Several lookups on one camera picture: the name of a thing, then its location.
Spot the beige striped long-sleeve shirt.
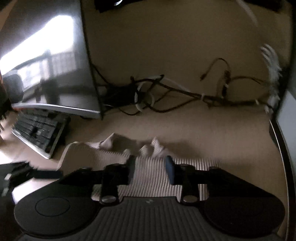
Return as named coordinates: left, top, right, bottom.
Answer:
left=58, top=133, right=220, bottom=201

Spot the black mechanical keyboard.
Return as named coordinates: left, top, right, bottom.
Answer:
left=12, top=109, right=70, bottom=159

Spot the curved computer monitor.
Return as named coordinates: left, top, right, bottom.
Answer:
left=1, top=1, right=101, bottom=118

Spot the black cable bundle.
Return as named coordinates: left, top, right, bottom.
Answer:
left=90, top=58, right=271, bottom=117

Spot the white cable bundle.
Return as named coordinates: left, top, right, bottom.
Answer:
left=235, top=0, right=283, bottom=115

